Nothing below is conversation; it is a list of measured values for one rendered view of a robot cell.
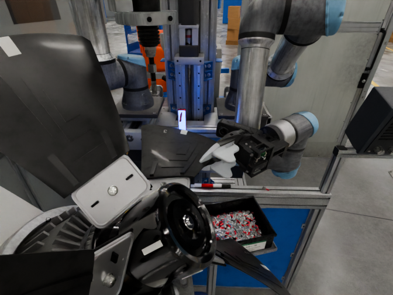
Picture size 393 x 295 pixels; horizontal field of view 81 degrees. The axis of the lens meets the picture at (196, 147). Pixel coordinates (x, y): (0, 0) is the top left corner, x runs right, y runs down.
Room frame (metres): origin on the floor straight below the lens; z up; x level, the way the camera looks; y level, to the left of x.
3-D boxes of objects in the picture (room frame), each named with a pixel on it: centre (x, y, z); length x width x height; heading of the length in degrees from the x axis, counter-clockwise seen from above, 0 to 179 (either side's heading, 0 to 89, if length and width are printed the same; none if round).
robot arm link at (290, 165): (0.56, -0.25, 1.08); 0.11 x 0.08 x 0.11; 81
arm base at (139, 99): (1.06, 0.28, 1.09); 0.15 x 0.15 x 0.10
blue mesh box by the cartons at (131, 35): (7.56, 1.43, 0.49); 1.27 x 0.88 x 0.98; 166
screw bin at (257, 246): (0.49, -0.12, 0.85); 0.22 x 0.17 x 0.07; 103
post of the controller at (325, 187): (0.64, -0.49, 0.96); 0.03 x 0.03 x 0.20; 88
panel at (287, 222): (0.66, -0.06, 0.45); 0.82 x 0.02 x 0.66; 88
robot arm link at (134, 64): (1.05, 0.29, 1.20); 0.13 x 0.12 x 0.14; 133
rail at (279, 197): (0.66, -0.06, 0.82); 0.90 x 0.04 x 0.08; 88
